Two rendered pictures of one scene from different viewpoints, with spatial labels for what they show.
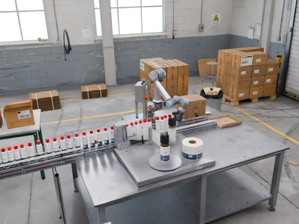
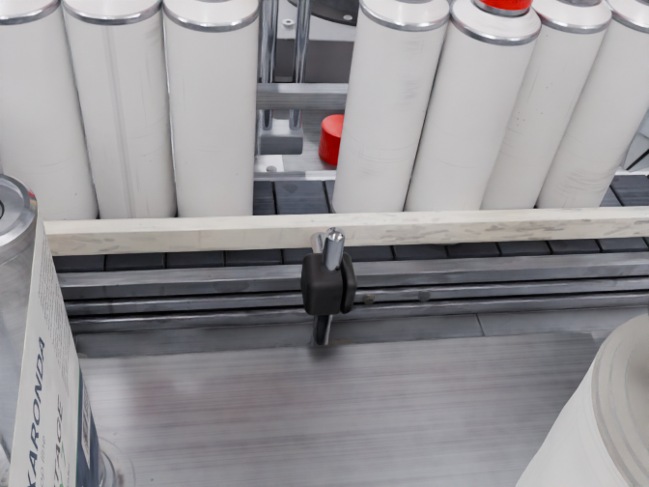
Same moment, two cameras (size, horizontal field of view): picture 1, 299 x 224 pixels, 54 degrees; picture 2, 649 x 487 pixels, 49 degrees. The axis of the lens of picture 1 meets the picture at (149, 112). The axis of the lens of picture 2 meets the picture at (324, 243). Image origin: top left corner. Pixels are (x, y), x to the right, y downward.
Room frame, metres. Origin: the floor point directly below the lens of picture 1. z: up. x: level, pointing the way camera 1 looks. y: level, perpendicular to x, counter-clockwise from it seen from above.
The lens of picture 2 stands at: (2.66, -0.13, 1.22)
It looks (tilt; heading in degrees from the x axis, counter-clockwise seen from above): 45 degrees down; 10
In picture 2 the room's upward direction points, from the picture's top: 8 degrees clockwise
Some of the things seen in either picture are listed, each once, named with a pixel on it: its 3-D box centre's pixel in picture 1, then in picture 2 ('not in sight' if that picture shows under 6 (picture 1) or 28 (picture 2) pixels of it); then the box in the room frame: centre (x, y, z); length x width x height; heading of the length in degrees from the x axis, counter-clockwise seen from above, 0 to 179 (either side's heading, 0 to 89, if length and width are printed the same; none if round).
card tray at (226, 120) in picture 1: (225, 120); not in sight; (3.42, -0.96, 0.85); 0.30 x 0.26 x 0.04; 114
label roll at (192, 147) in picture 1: (192, 148); not in sight; (2.52, -0.41, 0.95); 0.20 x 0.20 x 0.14
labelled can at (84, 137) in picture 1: (84, 140); not in sight; (2.70, 0.67, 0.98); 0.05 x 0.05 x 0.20
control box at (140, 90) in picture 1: (141, 91); not in sight; (3.05, 0.08, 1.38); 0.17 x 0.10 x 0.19; 169
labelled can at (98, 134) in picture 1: (98, 137); not in sight; (2.76, 0.53, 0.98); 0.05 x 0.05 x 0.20
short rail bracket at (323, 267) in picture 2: not in sight; (326, 300); (2.94, -0.09, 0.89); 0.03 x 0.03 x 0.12; 24
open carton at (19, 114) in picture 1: (18, 110); not in sight; (3.70, 1.76, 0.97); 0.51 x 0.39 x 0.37; 23
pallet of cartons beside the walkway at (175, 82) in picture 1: (163, 80); not in sight; (6.95, -0.35, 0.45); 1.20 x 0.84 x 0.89; 19
